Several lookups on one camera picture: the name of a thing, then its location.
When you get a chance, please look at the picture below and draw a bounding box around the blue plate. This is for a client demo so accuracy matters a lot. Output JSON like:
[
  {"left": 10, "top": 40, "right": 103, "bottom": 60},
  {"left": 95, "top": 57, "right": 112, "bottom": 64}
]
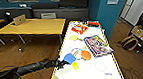
[{"left": 69, "top": 47, "right": 84, "bottom": 59}]

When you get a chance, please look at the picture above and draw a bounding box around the tan backpack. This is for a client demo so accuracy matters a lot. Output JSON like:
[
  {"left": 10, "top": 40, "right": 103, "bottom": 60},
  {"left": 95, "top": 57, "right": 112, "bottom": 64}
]
[{"left": 119, "top": 34, "right": 141, "bottom": 53}]

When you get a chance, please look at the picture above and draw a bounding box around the dark grey sofa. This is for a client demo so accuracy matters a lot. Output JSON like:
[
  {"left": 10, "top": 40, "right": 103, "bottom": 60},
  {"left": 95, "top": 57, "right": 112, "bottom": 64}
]
[{"left": 30, "top": 0, "right": 92, "bottom": 26}]

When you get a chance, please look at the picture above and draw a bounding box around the yellow gaming table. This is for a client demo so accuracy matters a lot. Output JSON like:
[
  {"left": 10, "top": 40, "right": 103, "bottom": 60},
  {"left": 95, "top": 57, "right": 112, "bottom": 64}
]
[{"left": 43, "top": 15, "right": 127, "bottom": 79}]

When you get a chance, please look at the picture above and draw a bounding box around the blue bowl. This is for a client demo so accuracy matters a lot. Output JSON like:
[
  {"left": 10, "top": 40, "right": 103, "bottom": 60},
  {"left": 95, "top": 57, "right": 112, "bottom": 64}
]
[{"left": 63, "top": 52, "right": 79, "bottom": 65}]

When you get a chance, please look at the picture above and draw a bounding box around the small blue piece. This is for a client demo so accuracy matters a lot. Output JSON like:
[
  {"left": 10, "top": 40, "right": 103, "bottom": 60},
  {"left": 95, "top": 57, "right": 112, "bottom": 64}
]
[{"left": 102, "top": 71, "right": 113, "bottom": 77}]

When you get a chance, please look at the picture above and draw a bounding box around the black chair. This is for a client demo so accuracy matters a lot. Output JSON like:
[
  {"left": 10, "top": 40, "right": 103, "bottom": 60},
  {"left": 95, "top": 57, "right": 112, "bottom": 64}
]
[{"left": 2, "top": 9, "right": 16, "bottom": 23}]

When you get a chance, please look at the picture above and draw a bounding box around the clear ring-shaped bowl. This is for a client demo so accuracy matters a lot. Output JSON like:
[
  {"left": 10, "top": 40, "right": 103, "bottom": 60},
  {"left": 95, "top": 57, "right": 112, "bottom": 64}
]
[{"left": 93, "top": 60, "right": 107, "bottom": 74}]

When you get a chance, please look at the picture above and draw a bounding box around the white rectangular pad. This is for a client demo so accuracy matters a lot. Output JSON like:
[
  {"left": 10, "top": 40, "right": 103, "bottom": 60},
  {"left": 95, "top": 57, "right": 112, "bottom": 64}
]
[{"left": 39, "top": 11, "right": 58, "bottom": 20}]

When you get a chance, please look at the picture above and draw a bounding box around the tan open box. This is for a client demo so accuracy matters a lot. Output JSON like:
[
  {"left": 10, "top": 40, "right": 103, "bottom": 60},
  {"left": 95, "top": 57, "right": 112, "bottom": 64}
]
[{"left": 12, "top": 13, "right": 28, "bottom": 27}]

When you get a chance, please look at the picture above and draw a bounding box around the small yellow cup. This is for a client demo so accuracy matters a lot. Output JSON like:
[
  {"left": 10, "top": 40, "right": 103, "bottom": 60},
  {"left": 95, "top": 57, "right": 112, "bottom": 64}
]
[{"left": 70, "top": 60, "right": 80, "bottom": 72}]

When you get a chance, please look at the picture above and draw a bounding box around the tan woven basket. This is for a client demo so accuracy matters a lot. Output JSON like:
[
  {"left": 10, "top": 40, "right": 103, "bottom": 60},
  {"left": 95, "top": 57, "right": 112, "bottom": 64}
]
[{"left": 130, "top": 24, "right": 143, "bottom": 42}]

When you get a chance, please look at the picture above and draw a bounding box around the red and black paddle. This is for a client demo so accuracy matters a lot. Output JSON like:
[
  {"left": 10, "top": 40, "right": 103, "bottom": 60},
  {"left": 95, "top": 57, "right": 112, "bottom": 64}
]
[{"left": 87, "top": 20, "right": 101, "bottom": 28}]

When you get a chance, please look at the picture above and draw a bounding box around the orange bowl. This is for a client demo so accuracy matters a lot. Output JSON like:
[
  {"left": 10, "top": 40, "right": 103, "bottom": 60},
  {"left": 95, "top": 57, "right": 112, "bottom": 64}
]
[{"left": 79, "top": 49, "right": 93, "bottom": 62}]

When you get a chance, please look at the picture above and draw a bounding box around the orange game box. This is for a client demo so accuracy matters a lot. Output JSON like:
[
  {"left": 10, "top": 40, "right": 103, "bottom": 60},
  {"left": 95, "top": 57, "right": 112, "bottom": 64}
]
[{"left": 69, "top": 23, "right": 90, "bottom": 37}]

